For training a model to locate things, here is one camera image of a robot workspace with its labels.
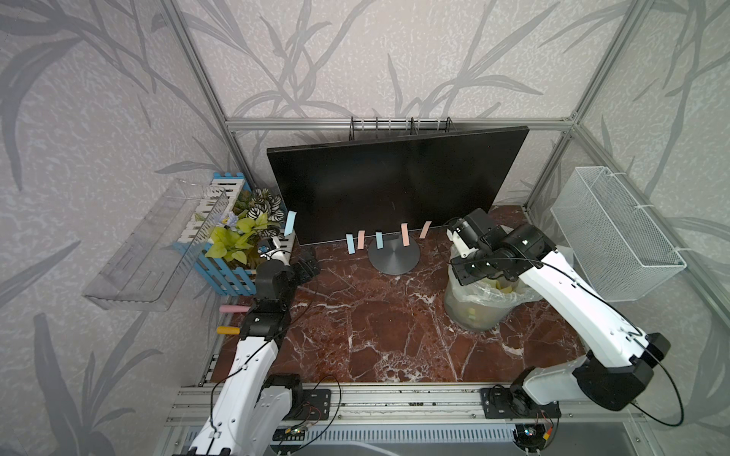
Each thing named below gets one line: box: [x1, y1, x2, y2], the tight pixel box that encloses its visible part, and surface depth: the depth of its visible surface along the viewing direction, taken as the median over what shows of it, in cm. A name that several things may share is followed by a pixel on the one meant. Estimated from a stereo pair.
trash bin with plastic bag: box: [443, 264, 542, 332], surface depth 69 cm
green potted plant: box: [205, 188, 286, 266], surface depth 82 cm
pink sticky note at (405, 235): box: [401, 223, 410, 247], surface depth 88 cm
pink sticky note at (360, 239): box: [357, 229, 365, 250], surface depth 89 cm
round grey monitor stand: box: [367, 233, 421, 276], surface depth 106 cm
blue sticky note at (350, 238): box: [345, 233, 356, 255], surface depth 88 cm
